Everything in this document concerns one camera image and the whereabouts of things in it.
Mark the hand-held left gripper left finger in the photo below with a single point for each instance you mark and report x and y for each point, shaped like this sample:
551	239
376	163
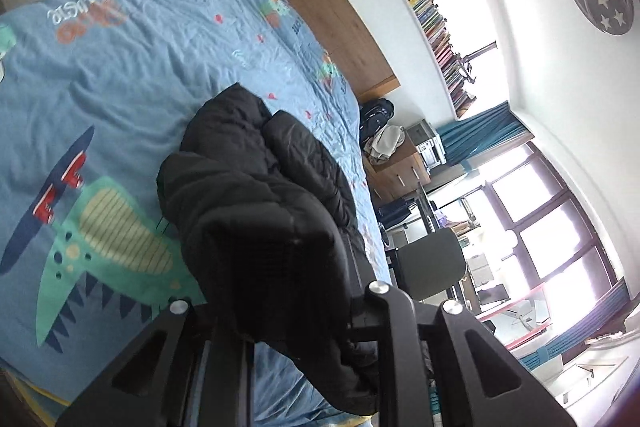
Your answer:
190	357

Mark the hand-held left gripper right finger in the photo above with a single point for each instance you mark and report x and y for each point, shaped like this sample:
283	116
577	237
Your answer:
395	332

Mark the black puffer jacket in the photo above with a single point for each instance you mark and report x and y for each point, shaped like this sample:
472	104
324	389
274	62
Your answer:
260	217

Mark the pile of beige clothes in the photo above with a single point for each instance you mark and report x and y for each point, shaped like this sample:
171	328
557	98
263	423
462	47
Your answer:
385	144

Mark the grey chair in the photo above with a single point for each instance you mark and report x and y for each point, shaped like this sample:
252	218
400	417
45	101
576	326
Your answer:
430	262

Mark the dark blue bag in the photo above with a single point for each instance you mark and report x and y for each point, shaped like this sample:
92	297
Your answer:
395	213

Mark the glass desk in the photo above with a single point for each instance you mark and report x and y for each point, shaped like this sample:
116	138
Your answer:
515	314

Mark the wooden dresser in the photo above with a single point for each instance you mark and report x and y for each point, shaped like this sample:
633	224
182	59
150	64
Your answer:
402	172

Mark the window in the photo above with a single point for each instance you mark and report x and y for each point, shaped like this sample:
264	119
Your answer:
550	232

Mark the teal curtain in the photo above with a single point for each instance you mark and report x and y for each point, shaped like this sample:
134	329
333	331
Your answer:
480	132
585	322

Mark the white printer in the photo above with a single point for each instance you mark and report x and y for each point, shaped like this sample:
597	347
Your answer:
427	142

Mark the black backpack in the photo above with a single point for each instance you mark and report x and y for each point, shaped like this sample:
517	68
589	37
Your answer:
376	117

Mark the blue printed bedspread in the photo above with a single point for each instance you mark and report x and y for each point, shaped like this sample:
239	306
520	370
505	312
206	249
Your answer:
150	57

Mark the row of books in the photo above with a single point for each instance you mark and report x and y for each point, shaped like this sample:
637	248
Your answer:
425	7

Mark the wooden headboard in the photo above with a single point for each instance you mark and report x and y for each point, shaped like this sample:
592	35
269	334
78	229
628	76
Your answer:
330	12

